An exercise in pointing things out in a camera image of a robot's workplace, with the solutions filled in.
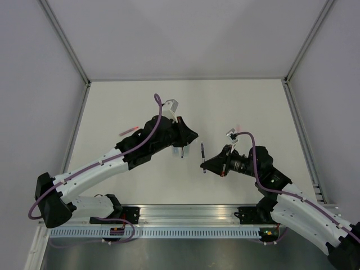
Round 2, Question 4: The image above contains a white slotted cable duct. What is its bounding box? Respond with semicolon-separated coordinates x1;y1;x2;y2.
50;227;260;239

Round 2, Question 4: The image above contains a red highlighter marker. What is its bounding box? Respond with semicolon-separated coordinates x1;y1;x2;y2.
119;126;139;137

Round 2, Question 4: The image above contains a purple gel pen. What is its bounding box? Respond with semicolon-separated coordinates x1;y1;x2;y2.
200;141;206;174

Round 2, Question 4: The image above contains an aluminium frame post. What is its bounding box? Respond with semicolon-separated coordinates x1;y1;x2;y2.
37;0;91;87
283;0;336;85

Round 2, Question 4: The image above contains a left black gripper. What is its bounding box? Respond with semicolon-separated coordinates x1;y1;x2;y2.
151;117;199;155

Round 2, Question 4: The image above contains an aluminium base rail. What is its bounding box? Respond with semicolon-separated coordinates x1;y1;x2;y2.
39;204;343;227

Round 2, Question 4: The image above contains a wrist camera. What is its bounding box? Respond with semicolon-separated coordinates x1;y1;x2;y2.
226;128;239;152
162;99;178;123

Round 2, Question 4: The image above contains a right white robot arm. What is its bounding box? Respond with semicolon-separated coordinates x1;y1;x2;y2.
200;145;359;269

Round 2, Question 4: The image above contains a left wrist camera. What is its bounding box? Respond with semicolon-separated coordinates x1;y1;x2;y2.
162;99;178;123

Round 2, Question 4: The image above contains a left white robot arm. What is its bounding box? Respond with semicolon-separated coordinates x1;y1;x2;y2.
34;116;199;228

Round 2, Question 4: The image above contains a right aluminium frame post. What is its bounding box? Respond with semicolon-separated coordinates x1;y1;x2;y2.
283;0;336;85

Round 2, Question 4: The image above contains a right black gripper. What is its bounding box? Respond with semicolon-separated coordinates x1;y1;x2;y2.
201;145;260;178

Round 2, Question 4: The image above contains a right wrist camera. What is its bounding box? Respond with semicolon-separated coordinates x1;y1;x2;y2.
226;128;239;152

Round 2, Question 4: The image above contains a left aluminium frame post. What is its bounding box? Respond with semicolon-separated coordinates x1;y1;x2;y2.
37;0;91;87

